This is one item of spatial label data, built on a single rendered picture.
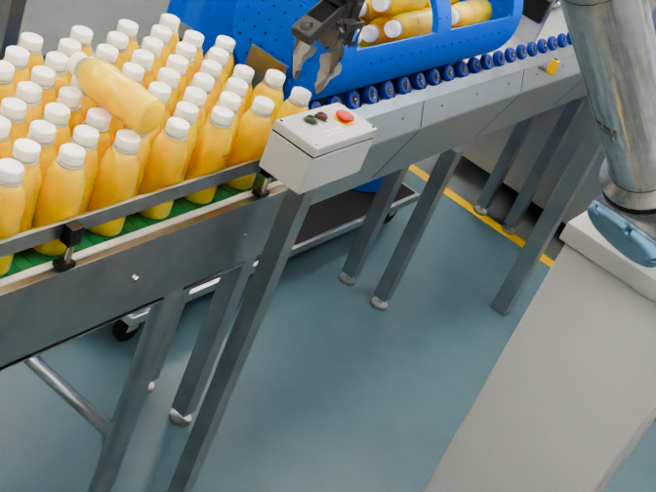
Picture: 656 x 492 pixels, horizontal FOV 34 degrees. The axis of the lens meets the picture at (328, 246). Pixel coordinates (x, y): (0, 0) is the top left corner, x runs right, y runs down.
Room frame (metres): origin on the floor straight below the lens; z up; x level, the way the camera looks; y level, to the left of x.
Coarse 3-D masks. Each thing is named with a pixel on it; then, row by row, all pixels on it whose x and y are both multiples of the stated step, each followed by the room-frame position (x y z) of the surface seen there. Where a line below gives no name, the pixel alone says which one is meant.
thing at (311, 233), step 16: (352, 192) 3.40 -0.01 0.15; (368, 192) 3.45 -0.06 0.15; (400, 192) 3.55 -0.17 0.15; (416, 192) 3.61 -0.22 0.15; (320, 208) 3.20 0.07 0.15; (336, 208) 3.24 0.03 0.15; (352, 208) 3.29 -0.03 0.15; (368, 208) 3.34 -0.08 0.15; (304, 224) 3.06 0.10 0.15; (320, 224) 3.10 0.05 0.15; (336, 224) 3.15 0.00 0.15; (352, 224) 3.20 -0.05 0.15; (304, 240) 2.97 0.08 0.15; (320, 240) 3.03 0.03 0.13; (192, 288) 2.48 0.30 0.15; (208, 288) 2.53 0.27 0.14; (128, 320) 2.26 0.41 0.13; (144, 320) 2.30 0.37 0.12; (128, 336) 2.33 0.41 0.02
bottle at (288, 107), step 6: (282, 102) 1.92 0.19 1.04; (288, 102) 1.91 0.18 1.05; (294, 102) 1.90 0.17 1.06; (282, 108) 1.90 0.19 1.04; (288, 108) 1.90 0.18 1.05; (294, 108) 1.90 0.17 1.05; (300, 108) 1.90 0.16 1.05; (306, 108) 1.92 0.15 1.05; (276, 114) 1.91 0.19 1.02; (282, 114) 1.90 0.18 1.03; (288, 114) 1.89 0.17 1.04
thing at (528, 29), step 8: (528, 0) 3.30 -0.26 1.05; (536, 0) 3.29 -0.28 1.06; (544, 0) 3.28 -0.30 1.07; (552, 0) 3.29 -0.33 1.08; (528, 8) 3.30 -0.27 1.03; (536, 8) 3.29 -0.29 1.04; (544, 8) 3.28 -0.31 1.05; (552, 8) 3.30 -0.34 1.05; (528, 16) 3.29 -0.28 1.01; (536, 16) 3.28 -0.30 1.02; (544, 16) 3.29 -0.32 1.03; (520, 24) 3.31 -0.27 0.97; (528, 24) 3.30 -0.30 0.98; (536, 24) 3.29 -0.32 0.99; (520, 32) 3.31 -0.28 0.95; (528, 32) 3.30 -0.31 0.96; (536, 32) 3.29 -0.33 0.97; (528, 40) 3.29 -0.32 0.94; (536, 40) 3.31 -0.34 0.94
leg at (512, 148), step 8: (528, 120) 3.95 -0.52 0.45; (520, 128) 3.96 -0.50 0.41; (528, 128) 3.96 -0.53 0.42; (512, 136) 3.96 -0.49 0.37; (520, 136) 3.95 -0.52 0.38; (512, 144) 3.95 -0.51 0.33; (520, 144) 3.97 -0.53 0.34; (504, 152) 3.96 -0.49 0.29; (512, 152) 3.95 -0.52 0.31; (504, 160) 3.96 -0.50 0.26; (512, 160) 3.97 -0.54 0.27; (496, 168) 3.96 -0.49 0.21; (504, 168) 3.95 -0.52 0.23; (496, 176) 3.96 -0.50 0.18; (504, 176) 3.96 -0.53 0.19; (488, 184) 3.96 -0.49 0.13; (496, 184) 3.95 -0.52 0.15; (488, 192) 3.95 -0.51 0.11; (496, 192) 3.97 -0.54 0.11; (480, 200) 3.96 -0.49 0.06; (488, 200) 3.95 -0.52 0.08; (480, 208) 3.97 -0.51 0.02
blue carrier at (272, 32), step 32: (256, 0) 2.16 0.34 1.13; (288, 0) 2.13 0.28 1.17; (320, 0) 2.10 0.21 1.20; (448, 0) 2.50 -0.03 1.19; (512, 0) 2.81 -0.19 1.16; (256, 32) 2.15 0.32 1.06; (288, 32) 2.11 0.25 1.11; (448, 32) 2.48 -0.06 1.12; (480, 32) 2.64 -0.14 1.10; (512, 32) 2.84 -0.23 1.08; (288, 64) 2.10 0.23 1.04; (352, 64) 2.12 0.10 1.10; (384, 64) 2.24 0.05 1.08; (416, 64) 2.40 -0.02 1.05; (288, 96) 2.09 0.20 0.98; (320, 96) 2.09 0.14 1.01
